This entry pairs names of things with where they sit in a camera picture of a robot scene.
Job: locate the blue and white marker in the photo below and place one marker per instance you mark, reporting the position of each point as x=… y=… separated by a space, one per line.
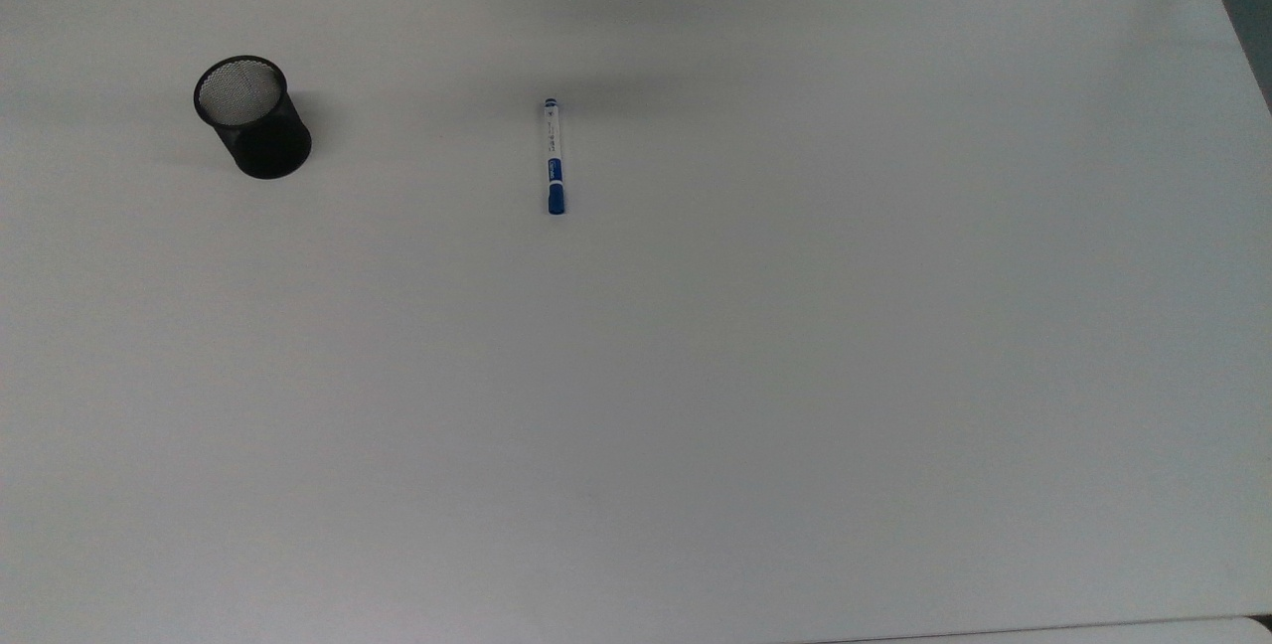
x=554 y=157

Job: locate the black mesh pen cup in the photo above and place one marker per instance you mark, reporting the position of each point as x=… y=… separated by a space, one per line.
x=268 y=152

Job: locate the white adjacent table edge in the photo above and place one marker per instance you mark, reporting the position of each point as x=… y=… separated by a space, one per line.
x=1093 y=631

